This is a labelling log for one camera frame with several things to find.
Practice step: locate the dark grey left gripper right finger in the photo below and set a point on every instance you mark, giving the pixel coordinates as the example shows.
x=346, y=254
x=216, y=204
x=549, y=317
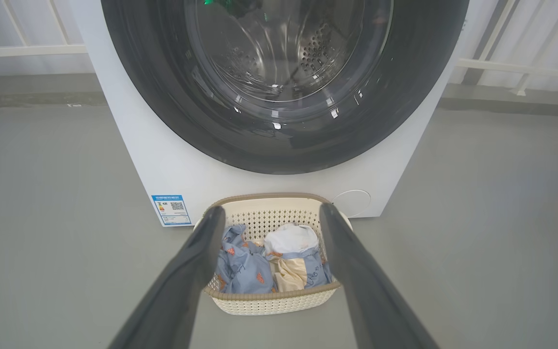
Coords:
x=366, y=300

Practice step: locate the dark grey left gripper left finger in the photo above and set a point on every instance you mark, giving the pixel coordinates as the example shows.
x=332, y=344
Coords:
x=182, y=291

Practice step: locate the plain blue garment with writing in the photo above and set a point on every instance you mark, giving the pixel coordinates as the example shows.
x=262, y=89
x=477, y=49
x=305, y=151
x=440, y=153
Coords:
x=315, y=274

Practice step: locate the blue garment with orange prints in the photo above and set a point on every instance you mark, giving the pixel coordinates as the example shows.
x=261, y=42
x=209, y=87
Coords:
x=245, y=271

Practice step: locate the beige garment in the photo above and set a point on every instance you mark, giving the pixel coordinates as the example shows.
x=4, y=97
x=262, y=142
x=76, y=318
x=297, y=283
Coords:
x=291, y=275

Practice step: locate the white garment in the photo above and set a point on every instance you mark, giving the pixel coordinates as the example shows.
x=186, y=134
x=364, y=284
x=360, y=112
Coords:
x=291, y=240

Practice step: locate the cream perforated plastic laundry basket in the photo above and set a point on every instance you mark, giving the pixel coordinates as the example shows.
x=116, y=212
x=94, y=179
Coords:
x=269, y=303

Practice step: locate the white front-load washing machine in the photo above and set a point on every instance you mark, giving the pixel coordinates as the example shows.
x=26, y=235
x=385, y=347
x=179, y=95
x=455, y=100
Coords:
x=162, y=165

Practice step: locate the blue energy label sticker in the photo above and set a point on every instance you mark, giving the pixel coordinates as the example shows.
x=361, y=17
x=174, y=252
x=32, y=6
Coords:
x=172, y=210

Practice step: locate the round white filter cover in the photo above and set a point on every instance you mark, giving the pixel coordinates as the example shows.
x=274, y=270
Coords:
x=356, y=201

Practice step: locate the perforated steel washer drum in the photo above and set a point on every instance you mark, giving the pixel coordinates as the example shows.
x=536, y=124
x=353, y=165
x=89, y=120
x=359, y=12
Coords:
x=317, y=46

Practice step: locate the white metal railing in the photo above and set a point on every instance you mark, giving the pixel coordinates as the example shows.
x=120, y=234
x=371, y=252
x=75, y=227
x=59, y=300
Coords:
x=27, y=49
x=511, y=67

